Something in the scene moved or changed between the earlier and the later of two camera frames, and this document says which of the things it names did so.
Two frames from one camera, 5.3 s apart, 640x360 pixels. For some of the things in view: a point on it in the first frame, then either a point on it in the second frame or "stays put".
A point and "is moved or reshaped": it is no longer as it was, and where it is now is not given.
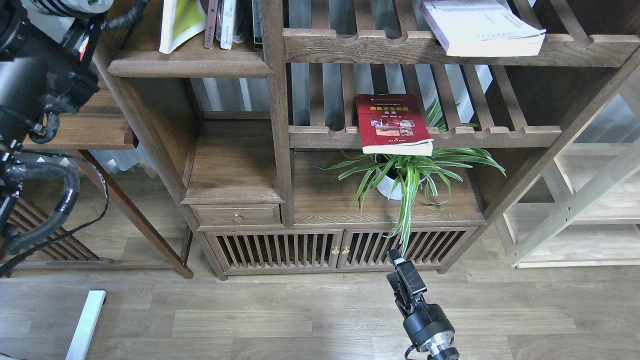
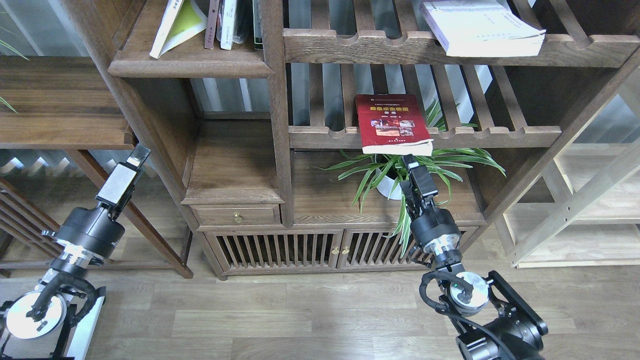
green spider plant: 404,176 stays put
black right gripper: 407,287 -> 434,229
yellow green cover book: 181,20 is moved or reshaped
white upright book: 228,24 stays put
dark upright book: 258,11 stays put
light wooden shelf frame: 585,209 stays put
